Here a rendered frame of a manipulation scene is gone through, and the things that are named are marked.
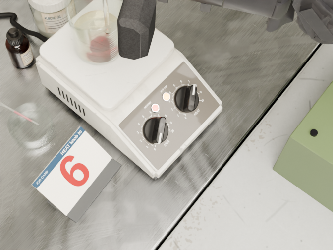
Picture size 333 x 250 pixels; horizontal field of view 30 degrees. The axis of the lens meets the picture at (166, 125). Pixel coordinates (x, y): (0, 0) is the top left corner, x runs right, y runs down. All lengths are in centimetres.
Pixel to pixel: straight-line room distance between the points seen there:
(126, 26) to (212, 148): 30
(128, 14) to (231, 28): 36
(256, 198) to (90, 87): 24
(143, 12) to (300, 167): 30
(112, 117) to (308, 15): 28
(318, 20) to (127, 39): 16
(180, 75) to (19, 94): 21
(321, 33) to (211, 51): 30
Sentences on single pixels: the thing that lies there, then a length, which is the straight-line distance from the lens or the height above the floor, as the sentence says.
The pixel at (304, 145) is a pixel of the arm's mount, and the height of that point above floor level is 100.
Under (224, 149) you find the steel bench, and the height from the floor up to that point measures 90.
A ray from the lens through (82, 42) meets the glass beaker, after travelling 69.
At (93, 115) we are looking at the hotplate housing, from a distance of 74.
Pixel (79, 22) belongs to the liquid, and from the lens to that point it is 73.
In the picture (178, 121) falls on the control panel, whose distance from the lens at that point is 75.
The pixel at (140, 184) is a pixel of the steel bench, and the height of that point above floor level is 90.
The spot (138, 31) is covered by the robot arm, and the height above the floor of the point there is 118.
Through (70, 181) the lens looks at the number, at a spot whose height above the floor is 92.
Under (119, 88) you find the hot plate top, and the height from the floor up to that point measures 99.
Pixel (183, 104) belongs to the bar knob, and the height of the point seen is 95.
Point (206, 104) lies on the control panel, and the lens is 77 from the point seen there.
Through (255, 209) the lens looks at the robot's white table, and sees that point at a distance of 76.
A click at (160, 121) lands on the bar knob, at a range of 72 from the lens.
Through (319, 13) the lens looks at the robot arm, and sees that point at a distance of 55.
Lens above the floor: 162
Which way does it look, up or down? 65 degrees down
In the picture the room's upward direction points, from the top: 5 degrees clockwise
